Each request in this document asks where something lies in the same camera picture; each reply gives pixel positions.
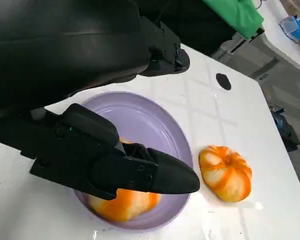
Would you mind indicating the dark bag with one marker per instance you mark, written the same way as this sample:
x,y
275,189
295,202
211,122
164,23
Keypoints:
x,y
287,130

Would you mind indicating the green cloth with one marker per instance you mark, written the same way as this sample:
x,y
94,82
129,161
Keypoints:
x,y
235,17

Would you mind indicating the blue and white plastic bag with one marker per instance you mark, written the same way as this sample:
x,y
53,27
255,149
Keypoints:
x,y
293,28

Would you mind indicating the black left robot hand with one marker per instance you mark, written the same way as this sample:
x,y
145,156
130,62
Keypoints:
x,y
65,50

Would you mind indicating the orange and white bread roll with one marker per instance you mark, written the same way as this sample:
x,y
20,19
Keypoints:
x,y
227,172
122,207

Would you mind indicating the lilac plate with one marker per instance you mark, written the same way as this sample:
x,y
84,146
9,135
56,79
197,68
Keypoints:
x,y
145,120

